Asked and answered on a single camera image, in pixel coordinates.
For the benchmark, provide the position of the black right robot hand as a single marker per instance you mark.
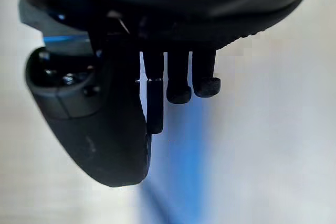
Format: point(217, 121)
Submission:
point(110, 129)

